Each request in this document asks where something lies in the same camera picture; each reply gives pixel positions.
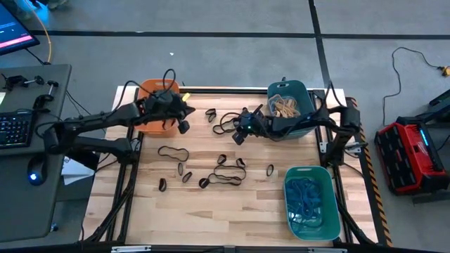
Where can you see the wide blue rubber band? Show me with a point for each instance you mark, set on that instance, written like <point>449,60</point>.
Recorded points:
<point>302,186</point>

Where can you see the yellow black hazard tape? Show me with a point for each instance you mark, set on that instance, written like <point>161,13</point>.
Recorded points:
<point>378,196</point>

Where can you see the white paper sheet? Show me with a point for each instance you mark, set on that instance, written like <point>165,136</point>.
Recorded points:
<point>75,172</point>

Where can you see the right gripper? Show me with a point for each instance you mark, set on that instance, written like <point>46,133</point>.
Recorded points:
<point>256,124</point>

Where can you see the grey desk top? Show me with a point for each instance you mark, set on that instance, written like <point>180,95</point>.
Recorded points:
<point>21,211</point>
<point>52,98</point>

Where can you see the black resistance band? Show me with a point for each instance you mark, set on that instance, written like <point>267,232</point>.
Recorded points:
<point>299,219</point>

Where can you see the teal green plastic basket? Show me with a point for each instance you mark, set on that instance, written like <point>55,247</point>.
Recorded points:
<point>327,225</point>

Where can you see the slate blue plastic basket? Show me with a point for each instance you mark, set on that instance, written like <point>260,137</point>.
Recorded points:
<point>309,95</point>

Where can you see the yellow plug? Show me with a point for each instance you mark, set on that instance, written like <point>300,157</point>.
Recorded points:
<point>445,71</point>

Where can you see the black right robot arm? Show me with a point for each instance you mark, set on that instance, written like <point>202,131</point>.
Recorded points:
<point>348,119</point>

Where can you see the black metal clamp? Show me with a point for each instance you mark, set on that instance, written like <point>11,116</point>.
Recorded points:
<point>38,102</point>
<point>14,81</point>

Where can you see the computer monitor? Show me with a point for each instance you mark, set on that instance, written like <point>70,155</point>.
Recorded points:
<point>14,31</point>

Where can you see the backlit black keyboard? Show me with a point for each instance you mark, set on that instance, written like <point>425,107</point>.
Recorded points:
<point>15,130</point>

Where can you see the silver metal bracket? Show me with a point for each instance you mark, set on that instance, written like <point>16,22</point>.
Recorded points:
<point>327,250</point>
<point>130,248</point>

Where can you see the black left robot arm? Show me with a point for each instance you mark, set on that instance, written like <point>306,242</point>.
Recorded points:
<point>91,121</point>

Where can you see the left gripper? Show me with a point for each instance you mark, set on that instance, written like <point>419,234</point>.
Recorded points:
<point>183,105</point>

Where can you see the green black device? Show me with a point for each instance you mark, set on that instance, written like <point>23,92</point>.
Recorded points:
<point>441,105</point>

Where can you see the black computer mouse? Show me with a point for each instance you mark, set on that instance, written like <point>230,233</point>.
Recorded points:
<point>37,168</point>

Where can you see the orange plastic basket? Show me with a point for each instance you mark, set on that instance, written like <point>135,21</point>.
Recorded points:
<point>154,130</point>

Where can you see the red black power station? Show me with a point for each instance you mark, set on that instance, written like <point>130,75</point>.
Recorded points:
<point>404,158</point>

